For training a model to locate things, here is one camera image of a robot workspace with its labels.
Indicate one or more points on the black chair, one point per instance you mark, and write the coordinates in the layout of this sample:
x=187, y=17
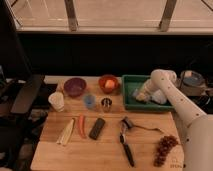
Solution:
x=16, y=126

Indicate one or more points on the black handled garlic press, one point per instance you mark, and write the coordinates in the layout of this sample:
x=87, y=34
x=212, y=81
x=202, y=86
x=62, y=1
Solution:
x=126, y=125

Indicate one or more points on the purple bowl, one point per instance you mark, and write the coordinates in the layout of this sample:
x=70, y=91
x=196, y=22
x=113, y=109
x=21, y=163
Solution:
x=75, y=87

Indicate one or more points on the bunch of red grapes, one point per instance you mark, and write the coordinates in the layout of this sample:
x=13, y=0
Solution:
x=165, y=145

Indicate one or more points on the green plastic tray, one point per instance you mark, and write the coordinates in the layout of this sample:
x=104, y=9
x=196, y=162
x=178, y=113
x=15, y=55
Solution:
x=132, y=82

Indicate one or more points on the blue plastic cup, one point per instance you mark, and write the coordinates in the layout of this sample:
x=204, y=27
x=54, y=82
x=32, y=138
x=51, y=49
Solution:
x=89, y=101

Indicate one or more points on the wooden cutting board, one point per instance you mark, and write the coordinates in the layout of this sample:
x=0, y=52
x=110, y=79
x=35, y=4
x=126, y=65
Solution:
x=106, y=152

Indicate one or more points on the dark metal fork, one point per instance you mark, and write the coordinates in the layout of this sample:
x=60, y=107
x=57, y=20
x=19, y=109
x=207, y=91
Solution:
x=150, y=129

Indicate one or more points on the red bowl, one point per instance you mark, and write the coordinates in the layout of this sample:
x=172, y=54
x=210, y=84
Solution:
x=102, y=81

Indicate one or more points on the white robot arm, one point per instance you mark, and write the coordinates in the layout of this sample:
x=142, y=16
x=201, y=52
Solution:
x=198, y=150

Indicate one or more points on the grey bowl with blue lid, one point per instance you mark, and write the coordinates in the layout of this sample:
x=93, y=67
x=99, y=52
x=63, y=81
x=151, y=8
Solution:
x=191, y=83

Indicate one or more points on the black rectangular block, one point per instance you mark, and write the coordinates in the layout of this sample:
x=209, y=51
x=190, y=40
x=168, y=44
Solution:
x=97, y=128

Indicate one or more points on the orange food piece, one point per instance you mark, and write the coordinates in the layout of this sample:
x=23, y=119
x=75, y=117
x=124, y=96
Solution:
x=109, y=84

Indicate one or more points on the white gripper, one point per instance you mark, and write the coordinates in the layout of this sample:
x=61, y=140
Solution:
x=148, y=87

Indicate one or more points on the orange carrot toy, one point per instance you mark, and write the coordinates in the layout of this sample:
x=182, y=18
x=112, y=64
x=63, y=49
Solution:
x=81, y=126

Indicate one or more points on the white plastic cup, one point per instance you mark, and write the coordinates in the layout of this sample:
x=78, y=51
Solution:
x=56, y=100

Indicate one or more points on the yellow sponge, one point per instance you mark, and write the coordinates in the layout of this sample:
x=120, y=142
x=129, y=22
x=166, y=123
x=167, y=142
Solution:
x=142, y=97

